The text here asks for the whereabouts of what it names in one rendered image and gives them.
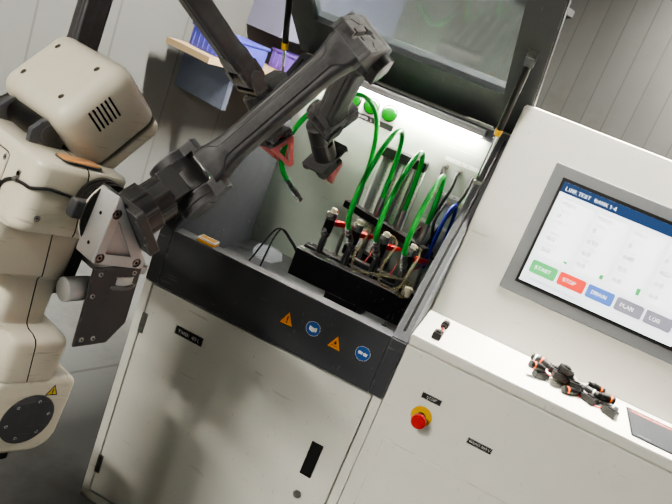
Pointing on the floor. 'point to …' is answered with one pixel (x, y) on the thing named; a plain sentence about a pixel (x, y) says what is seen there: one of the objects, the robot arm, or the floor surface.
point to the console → (591, 367)
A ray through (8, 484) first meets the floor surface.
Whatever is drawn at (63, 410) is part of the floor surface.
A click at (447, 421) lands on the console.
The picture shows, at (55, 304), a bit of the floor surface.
